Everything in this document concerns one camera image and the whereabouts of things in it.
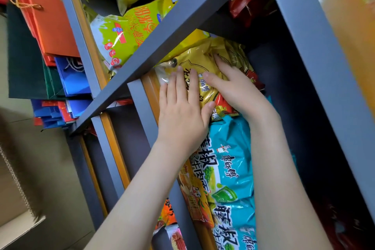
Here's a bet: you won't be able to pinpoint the person's left hand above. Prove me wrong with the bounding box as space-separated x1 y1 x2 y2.
157 66 216 160

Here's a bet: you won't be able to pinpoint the person's right hand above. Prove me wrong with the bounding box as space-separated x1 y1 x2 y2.
202 53 280 127

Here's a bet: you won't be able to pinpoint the teal noodle packets row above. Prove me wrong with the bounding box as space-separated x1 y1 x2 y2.
189 97 296 250

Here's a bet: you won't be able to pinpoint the grey metal shelf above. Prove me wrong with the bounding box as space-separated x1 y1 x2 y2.
51 0 375 250

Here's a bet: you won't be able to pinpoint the cardboard box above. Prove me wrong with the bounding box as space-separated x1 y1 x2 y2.
0 118 46 250

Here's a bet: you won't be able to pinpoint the person's left forearm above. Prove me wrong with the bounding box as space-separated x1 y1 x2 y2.
85 141 191 250

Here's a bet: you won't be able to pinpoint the person's right forearm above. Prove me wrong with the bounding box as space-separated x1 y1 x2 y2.
249 112 333 250

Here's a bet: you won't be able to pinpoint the row of dark red packets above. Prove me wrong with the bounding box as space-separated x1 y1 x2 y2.
228 0 276 28

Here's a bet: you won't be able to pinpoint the orange snack packets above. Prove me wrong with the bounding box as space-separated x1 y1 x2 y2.
154 198 178 234

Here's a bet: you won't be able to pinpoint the lime green snack bags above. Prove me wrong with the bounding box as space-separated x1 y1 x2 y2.
90 0 173 71

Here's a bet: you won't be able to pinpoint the row of blue gift bags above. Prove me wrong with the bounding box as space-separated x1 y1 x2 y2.
54 56 92 118

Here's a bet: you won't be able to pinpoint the pink snack packet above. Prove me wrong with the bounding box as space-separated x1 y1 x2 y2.
165 225 188 250

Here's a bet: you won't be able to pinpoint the bunch of small gift bags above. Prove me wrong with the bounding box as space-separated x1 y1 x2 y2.
30 100 77 130

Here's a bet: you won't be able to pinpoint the large orange gift bag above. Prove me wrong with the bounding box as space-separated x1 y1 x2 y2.
3 0 80 67

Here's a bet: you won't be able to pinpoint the dark green gift bag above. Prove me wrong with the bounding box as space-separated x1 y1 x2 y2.
6 4 65 100

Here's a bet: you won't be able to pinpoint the yellow handled snack bag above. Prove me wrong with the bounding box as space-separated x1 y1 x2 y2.
159 29 210 63

